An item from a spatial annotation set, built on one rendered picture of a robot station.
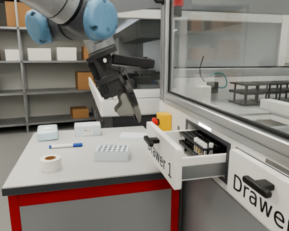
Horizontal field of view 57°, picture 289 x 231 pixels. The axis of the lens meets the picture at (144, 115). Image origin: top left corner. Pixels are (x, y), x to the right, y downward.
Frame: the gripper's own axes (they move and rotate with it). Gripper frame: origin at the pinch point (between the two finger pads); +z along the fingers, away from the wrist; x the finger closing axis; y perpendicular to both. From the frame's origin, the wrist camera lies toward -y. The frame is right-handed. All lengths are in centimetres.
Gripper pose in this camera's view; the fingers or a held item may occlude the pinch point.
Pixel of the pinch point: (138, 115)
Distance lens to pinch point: 75.5
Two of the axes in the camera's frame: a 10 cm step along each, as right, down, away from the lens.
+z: 3.7, 9.0, 2.5
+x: 2.5, 1.7, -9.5
